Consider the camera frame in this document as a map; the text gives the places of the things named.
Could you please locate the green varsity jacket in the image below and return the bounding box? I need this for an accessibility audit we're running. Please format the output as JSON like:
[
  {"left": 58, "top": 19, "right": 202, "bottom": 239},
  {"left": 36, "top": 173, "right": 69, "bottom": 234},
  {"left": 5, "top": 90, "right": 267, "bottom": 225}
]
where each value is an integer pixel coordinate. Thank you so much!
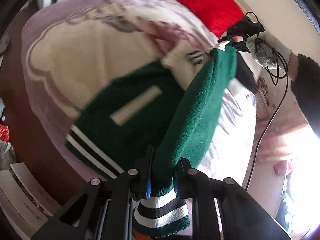
[{"left": 66, "top": 47, "right": 237, "bottom": 237}]

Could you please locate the black sleeved right forearm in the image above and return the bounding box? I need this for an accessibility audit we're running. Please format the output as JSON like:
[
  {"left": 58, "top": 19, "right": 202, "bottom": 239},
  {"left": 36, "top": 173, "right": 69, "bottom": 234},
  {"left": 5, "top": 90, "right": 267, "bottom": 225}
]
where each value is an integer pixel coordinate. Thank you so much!
[{"left": 291, "top": 54, "right": 320, "bottom": 138}]

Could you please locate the white gloved right hand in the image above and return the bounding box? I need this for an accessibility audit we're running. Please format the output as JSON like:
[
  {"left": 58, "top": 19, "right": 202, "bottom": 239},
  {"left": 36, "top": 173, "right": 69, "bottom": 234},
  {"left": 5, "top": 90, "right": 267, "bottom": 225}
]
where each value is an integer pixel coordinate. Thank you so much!
[{"left": 246, "top": 31, "right": 292, "bottom": 70}]

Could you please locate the red garment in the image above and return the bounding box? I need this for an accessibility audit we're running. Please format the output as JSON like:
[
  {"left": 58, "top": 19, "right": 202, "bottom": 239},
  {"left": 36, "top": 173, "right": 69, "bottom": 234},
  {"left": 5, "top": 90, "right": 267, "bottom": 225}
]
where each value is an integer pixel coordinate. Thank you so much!
[{"left": 177, "top": 0, "right": 244, "bottom": 37}]

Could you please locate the white slatted board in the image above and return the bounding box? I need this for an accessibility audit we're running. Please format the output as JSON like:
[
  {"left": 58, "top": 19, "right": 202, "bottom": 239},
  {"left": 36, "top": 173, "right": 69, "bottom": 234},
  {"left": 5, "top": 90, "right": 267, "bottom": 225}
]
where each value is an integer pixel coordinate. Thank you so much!
[{"left": 0, "top": 163, "right": 61, "bottom": 239}]

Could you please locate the floral fleece blanket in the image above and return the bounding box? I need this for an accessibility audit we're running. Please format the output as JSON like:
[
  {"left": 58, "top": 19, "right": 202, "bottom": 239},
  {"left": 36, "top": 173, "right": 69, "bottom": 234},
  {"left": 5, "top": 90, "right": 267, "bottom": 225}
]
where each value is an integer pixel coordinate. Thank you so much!
[{"left": 22, "top": 0, "right": 261, "bottom": 183}]

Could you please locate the black cable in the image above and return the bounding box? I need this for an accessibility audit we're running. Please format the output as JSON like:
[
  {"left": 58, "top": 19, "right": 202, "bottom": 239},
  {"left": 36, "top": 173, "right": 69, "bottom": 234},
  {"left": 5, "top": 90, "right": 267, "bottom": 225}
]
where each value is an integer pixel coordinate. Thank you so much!
[{"left": 243, "top": 11, "right": 290, "bottom": 192}]

